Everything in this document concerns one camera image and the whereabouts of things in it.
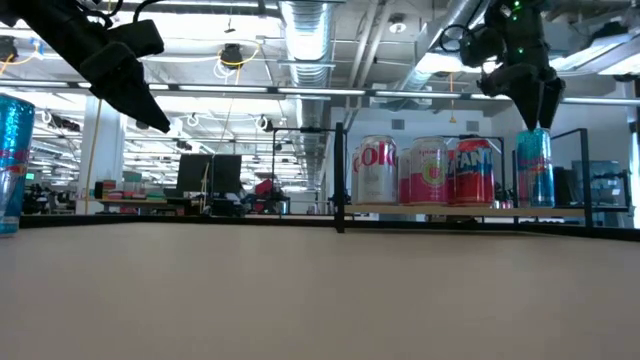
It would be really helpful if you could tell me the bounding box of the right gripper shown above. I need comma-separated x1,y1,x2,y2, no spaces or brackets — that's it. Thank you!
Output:
478,49,567,131

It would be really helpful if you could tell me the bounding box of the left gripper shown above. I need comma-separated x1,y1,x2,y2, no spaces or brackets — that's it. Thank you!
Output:
78,41,172,135

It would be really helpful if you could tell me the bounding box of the blue silver Red Bull can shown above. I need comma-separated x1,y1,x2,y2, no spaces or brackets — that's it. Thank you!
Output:
514,127,556,209
0,94,36,236

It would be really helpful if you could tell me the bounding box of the red Fanta can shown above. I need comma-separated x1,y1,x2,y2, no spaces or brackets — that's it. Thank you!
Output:
453,138,496,207
446,148,457,205

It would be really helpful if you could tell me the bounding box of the pink fruit-print drink can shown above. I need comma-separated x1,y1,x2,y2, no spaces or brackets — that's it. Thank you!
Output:
409,136,450,206

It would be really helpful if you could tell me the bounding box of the silver Diet Coke can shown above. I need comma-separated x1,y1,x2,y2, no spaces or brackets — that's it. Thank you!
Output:
349,145,362,204
355,134,399,205

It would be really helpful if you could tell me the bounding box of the white building column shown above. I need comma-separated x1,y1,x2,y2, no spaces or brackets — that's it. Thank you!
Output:
77,94,126,216

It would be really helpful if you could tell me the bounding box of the stack of coloured boxes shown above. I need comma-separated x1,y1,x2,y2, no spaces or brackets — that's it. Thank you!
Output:
94,172,169,204

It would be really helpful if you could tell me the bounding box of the black office monitor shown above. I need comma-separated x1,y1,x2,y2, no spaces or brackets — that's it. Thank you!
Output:
212,153,244,196
175,153,214,194

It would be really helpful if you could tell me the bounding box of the translucent storage bin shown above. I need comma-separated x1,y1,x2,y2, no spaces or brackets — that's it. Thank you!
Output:
569,159,626,209

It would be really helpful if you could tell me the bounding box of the tan table cover sheet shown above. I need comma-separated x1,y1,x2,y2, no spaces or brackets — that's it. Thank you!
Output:
0,222,640,360

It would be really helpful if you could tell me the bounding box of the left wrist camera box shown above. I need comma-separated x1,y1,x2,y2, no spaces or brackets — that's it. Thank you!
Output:
106,18,166,60

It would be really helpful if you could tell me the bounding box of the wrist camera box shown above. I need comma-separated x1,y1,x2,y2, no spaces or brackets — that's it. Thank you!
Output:
106,18,166,60
458,27,506,69

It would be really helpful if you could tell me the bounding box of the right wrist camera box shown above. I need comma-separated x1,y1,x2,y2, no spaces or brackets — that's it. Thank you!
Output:
458,27,506,69

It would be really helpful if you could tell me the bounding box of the yellow hanging cord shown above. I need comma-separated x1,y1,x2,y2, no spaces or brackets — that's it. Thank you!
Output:
199,64,241,211

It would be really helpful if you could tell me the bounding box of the black ceiling cord reel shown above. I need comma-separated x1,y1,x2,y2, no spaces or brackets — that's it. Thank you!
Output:
218,42,246,69

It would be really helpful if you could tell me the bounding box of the silver smooth air duct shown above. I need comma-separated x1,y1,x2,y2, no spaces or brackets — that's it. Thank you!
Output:
394,0,496,101

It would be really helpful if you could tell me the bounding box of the black aluminium table frame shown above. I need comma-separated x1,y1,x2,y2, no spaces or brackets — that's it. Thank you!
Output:
18,212,640,244

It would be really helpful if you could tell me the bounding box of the silver spiral air duct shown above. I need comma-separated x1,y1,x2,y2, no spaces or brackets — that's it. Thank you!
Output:
277,0,346,91

